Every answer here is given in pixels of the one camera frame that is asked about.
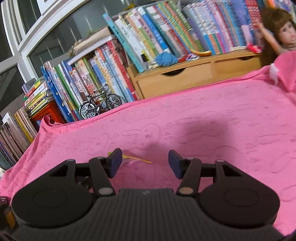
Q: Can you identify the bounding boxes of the model bicycle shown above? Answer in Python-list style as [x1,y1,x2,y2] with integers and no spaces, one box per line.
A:
[79,83,123,120]

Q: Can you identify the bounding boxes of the wooden drawer organizer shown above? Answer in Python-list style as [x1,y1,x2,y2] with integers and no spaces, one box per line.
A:
[126,49,263,100]

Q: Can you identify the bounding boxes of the row of tall upright books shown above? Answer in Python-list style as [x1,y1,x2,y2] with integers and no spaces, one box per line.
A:
[41,38,139,123]

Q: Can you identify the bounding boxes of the yellow wrapper strip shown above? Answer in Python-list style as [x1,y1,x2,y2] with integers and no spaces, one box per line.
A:
[107,152,152,164]

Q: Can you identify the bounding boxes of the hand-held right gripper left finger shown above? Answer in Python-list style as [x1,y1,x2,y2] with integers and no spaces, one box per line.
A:
[46,148,123,197]

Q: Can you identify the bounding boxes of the red plastic crate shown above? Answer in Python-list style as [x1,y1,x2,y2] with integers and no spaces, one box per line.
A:
[30,101,67,132]

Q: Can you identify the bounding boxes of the pink rabbit-print blanket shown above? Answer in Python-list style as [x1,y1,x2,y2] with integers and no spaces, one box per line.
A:
[0,52,296,235]

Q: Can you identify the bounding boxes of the nail polish bottle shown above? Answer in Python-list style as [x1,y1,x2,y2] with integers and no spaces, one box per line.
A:
[141,53,151,70]

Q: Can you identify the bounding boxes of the beige rolled scroll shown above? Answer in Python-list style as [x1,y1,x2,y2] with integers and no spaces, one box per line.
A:
[69,26,116,58]

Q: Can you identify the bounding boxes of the red fabric ornament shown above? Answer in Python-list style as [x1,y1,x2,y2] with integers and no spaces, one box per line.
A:
[246,44,263,53]

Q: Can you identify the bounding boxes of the blue yarn ball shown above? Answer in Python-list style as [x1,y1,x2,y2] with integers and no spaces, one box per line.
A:
[155,52,178,67]

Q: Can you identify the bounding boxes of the doll with brown hair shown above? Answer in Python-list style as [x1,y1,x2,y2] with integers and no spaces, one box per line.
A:
[254,8,296,67]

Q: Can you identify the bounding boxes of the small colourful trinket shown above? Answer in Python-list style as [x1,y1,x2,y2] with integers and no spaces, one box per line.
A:
[179,53,200,62]

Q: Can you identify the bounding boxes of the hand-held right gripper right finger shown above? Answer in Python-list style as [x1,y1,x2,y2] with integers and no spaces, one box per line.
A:
[168,149,247,196]

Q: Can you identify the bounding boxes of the row of beige-spined books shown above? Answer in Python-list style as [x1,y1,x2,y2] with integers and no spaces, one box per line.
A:
[0,107,38,171]

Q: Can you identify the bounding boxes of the orange curved toy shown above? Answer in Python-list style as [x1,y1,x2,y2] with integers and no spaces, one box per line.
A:
[190,47,212,57]

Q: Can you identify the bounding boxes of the flat stack of books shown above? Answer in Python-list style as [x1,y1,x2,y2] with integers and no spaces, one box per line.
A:
[22,77,55,116]

